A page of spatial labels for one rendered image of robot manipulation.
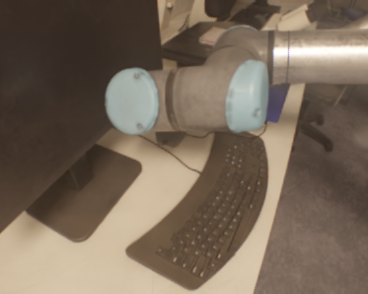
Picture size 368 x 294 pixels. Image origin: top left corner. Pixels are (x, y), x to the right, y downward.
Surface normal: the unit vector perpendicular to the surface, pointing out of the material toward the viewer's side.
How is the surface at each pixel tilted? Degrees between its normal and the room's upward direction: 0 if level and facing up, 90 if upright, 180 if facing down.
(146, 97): 62
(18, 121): 86
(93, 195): 0
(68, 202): 0
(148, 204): 0
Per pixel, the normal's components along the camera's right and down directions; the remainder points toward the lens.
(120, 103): -0.44, 0.16
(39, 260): 0.04, -0.73
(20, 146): 0.90, 0.27
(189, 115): -0.29, 0.62
